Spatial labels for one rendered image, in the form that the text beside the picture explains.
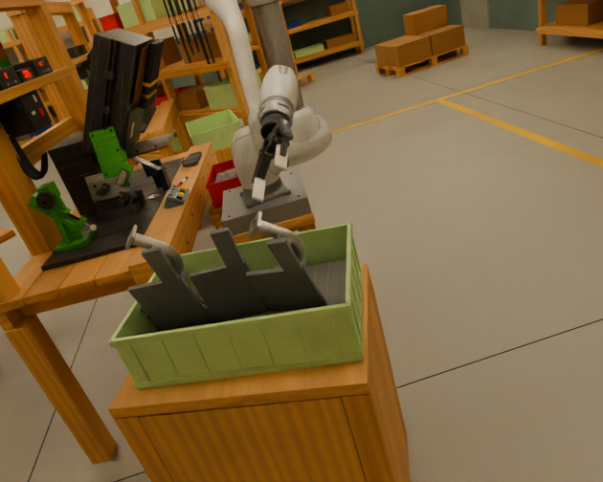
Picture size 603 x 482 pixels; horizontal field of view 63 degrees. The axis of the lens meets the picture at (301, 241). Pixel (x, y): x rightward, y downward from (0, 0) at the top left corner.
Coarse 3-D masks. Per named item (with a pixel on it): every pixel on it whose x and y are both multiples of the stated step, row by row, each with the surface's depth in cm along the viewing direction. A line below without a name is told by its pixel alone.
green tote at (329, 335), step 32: (192, 256) 158; (256, 256) 156; (320, 256) 153; (352, 256) 138; (352, 288) 124; (128, 320) 132; (256, 320) 116; (288, 320) 116; (320, 320) 115; (352, 320) 115; (128, 352) 126; (160, 352) 125; (192, 352) 124; (224, 352) 123; (256, 352) 122; (288, 352) 121; (320, 352) 120; (352, 352) 119; (160, 384) 130
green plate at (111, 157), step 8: (112, 128) 219; (96, 136) 220; (104, 136) 220; (112, 136) 220; (96, 144) 221; (104, 144) 221; (112, 144) 221; (96, 152) 222; (104, 152) 222; (112, 152) 222; (120, 152) 222; (104, 160) 222; (112, 160) 222; (120, 160) 222; (104, 168) 223; (112, 168) 223; (120, 168) 223; (104, 176) 224; (112, 176) 224
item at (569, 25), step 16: (544, 0) 664; (576, 0) 635; (592, 0) 606; (544, 16) 673; (560, 16) 647; (576, 16) 619; (592, 16) 604; (544, 32) 671; (560, 32) 639; (576, 32) 611; (592, 32) 585
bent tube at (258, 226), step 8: (256, 216) 112; (256, 224) 110; (264, 224) 111; (272, 224) 113; (256, 232) 112; (264, 232) 112; (272, 232) 112; (280, 232) 113; (288, 232) 114; (296, 240) 115; (296, 248) 116; (304, 248) 118
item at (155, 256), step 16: (144, 256) 120; (160, 256) 120; (160, 272) 124; (128, 288) 129; (144, 288) 129; (160, 288) 129; (176, 288) 129; (144, 304) 134; (160, 304) 134; (176, 304) 134; (192, 304) 135; (160, 320) 139; (176, 320) 140; (192, 320) 140; (208, 320) 141
